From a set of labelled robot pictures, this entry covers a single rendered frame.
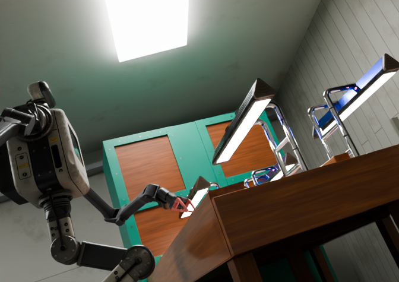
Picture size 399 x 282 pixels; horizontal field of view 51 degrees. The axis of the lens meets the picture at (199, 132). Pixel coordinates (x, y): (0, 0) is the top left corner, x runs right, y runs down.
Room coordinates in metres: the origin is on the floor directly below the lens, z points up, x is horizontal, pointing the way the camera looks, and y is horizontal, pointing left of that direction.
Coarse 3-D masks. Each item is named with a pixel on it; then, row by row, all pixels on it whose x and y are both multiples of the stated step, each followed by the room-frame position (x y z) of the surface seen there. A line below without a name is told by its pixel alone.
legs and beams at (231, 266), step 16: (336, 224) 2.25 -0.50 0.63; (352, 224) 2.28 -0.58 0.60; (384, 224) 2.34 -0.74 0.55; (288, 240) 2.14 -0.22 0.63; (304, 240) 2.18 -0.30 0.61; (384, 240) 2.39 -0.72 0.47; (240, 256) 1.16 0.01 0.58; (256, 256) 2.09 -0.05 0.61; (272, 256) 2.14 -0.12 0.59; (288, 256) 2.17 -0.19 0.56; (320, 256) 3.12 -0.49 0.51; (224, 272) 2.03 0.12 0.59; (240, 272) 1.15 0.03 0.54; (256, 272) 1.17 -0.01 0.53; (304, 272) 2.15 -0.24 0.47; (320, 272) 3.14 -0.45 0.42
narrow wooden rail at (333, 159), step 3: (345, 153) 1.28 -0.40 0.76; (333, 156) 1.27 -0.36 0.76; (336, 156) 1.27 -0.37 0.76; (339, 156) 1.27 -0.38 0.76; (342, 156) 1.27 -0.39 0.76; (345, 156) 1.28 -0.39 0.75; (348, 156) 1.28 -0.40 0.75; (330, 159) 1.28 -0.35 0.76; (333, 159) 1.27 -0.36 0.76; (336, 159) 1.26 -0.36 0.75; (339, 159) 1.27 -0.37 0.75; (342, 159) 1.27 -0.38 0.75; (345, 159) 1.27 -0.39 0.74; (327, 162) 1.30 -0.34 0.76; (330, 162) 1.29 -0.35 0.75; (333, 162) 1.28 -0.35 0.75; (324, 165) 1.32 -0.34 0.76
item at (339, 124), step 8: (328, 88) 1.64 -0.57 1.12; (336, 88) 1.65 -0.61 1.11; (344, 88) 1.67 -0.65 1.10; (328, 96) 1.63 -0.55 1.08; (320, 104) 1.79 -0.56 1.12; (328, 104) 1.63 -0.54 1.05; (312, 112) 1.77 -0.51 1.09; (336, 112) 1.63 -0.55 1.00; (312, 120) 1.77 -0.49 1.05; (336, 120) 1.64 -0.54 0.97; (320, 128) 1.77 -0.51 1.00; (336, 128) 1.67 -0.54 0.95; (344, 128) 1.63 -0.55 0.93; (320, 136) 1.77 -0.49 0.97; (328, 136) 1.74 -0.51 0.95; (344, 136) 1.63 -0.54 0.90; (328, 144) 1.78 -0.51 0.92; (352, 144) 1.63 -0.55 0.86; (328, 152) 1.77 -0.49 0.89; (352, 152) 1.64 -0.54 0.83
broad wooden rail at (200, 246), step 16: (208, 192) 1.12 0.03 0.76; (224, 192) 1.13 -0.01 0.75; (208, 208) 1.16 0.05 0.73; (192, 224) 1.37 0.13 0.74; (208, 224) 1.21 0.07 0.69; (176, 240) 1.66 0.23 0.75; (192, 240) 1.43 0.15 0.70; (208, 240) 1.26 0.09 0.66; (224, 240) 1.13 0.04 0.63; (176, 256) 1.75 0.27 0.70; (192, 256) 1.50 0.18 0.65; (208, 256) 1.31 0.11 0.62; (224, 256) 1.17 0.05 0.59; (160, 272) 2.23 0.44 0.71; (176, 272) 1.84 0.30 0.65; (192, 272) 1.57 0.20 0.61; (208, 272) 1.38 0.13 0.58
